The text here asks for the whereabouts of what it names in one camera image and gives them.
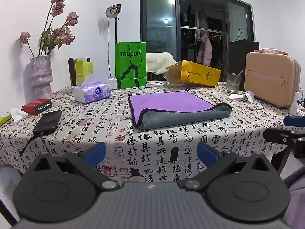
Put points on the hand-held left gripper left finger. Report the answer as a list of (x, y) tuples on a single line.
[(95, 152)]

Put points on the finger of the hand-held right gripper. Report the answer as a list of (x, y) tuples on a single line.
[(278, 137), (294, 120)]

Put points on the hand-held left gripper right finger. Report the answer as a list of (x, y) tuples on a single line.
[(206, 153)]

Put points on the purple and grey towel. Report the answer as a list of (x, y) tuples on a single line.
[(171, 107)]

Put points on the small white bottle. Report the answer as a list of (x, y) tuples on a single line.
[(294, 103)]

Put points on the pink hard case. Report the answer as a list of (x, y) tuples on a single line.
[(271, 78)]

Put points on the crumpled white tissue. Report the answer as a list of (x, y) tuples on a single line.
[(17, 115), (243, 96)]

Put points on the calligraphy print tablecloth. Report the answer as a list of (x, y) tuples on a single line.
[(152, 138)]

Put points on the black smartphone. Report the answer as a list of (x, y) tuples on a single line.
[(47, 122)]

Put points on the purple tissue pack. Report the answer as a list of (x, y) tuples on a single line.
[(93, 92)]

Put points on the lilac cloth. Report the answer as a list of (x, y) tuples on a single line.
[(296, 200)]

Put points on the glass cup with straw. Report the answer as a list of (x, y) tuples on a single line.
[(233, 83)]

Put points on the red and green box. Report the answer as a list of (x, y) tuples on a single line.
[(37, 106)]

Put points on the yellow paper bag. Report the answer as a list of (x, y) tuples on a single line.
[(195, 73)]

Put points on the yellow-green cardboard box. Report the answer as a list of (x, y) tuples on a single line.
[(83, 69)]

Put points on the dark wooden chair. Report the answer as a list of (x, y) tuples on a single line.
[(71, 71)]

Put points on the small flat white box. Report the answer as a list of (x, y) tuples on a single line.
[(156, 84)]

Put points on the pink textured vase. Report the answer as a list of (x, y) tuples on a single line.
[(41, 77)]

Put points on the green paper bag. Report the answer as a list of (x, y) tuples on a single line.
[(130, 64)]

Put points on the yellow-green wrapper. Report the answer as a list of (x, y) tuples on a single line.
[(4, 119)]

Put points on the pink hanging jacket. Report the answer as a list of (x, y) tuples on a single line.
[(205, 50)]

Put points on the white cloth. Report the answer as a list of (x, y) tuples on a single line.
[(158, 62)]

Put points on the black framed glass door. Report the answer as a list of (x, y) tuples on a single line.
[(190, 28)]

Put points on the dried pink roses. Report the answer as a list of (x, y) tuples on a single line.
[(56, 26)]

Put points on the studio lamp on stand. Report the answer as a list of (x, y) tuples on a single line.
[(114, 14)]

